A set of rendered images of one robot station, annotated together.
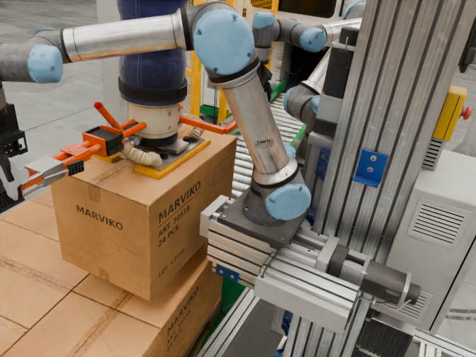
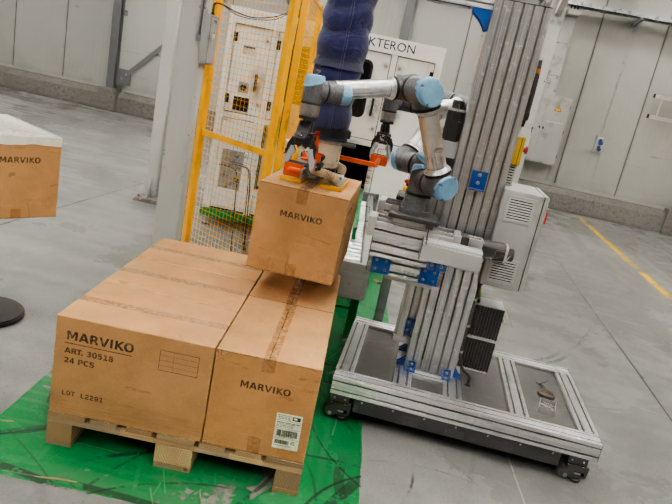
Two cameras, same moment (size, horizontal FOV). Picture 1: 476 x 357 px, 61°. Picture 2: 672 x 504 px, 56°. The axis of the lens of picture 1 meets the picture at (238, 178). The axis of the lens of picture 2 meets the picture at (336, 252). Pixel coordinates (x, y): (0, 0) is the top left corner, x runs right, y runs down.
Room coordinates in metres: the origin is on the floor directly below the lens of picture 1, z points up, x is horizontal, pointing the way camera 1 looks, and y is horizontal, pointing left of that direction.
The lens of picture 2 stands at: (-1.60, 1.11, 1.57)
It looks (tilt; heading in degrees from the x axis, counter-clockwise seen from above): 15 degrees down; 342
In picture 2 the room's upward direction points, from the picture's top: 12 degrees clockwise
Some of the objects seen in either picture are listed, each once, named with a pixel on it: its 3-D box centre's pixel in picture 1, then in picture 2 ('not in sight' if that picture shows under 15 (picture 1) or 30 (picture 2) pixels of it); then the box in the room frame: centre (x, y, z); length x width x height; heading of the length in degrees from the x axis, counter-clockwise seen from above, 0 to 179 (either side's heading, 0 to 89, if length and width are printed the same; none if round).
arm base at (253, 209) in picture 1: (268, 198); (416, 202); (1.04, -0.10, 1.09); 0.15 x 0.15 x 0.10
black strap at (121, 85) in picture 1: (154, 84); (326, 130); (1.31, 0.31, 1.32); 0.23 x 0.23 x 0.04
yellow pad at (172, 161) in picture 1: (176, 150); (336, 180); (1.28, 0.23, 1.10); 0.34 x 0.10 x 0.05; 157
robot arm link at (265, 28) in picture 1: (263, 30); (391, 101); (1.47, -0.03, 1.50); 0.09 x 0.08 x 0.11; 123
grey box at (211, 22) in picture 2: not in sight; (209, 40); (2.66, 0.81, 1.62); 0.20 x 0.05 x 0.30; 161
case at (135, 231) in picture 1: (154, 195); (308, 220); (1.31, 0.32, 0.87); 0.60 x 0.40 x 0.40; 157
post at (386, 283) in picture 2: not in sight; (391, 261); (2.04, -0.48, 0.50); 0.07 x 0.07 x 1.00; 71
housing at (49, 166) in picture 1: (45, 171); not in sight; (0.89, 0.50, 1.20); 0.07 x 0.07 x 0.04; 67
